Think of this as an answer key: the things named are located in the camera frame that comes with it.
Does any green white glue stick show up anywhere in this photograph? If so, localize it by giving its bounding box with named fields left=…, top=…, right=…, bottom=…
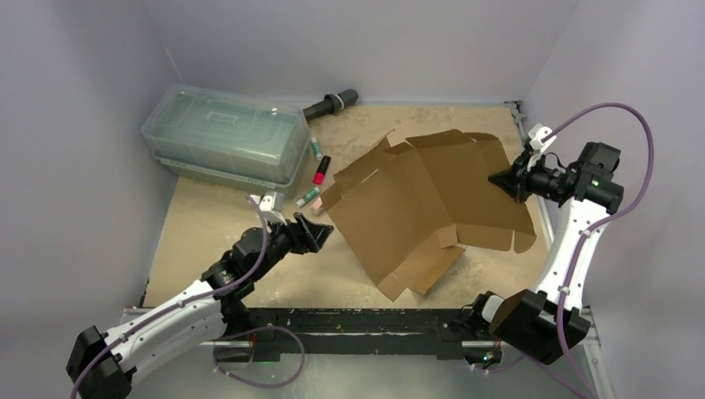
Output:
left=295, top=186, right=320, bottom=208
left=310, top=137, right=323, bottom=160

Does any pale pink correction tape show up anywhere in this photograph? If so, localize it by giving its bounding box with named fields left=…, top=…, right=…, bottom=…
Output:
left=310, top=198, right=324, bottom=215

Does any aluminium frame rail right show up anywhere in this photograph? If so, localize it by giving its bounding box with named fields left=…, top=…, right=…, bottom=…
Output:
left=510, top=102, right=622, bottom=398

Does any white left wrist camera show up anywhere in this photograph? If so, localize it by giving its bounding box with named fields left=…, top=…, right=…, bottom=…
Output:
left=259, top=191, right=286, bottom=224

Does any dark grey corrugated pipe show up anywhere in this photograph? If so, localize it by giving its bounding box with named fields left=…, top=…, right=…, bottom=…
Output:
left=303, top=89, right=359, bottom=122

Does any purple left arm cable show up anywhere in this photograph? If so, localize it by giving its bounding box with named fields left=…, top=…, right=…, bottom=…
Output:
left=70, top=194, right=271, bottom=399

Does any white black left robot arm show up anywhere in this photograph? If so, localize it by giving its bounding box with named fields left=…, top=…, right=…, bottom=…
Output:
left=67, top=213, right=334, bottom=398

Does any brown cardboard box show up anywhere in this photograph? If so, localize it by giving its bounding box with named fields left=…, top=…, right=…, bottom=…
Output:
left=321, top=130, right=536, bottom=300

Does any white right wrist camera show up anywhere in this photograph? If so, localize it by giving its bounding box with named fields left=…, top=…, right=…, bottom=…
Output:
left=526, top=123, right=556, bottom=170

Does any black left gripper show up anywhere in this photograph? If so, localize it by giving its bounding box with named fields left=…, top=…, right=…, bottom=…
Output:
left=251, top=211, right=332, bottom=280

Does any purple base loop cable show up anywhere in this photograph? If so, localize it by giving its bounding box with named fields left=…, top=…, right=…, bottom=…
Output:
left=211, top=324, right=307, bottom=390

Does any green white glue stick far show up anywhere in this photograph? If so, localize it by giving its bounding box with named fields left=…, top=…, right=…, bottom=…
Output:
left=310, top=137, right=323, bottom=160

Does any green white glue stick near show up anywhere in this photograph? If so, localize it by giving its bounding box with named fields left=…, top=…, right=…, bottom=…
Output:
left=295, top=186, right=320, bottom=208

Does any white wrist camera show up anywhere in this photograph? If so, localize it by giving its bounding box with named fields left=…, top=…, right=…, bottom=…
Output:
left=526, top=123, right=556, bottom=170
left=259, top=191, right=286, bottom=224

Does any clear plastic storage box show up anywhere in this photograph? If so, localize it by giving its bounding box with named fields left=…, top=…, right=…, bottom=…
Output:
left=141, top=84, right=311, bottom=199

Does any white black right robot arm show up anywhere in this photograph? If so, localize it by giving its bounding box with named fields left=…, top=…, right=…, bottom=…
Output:
left=466, top=142, right=624, bottom=365

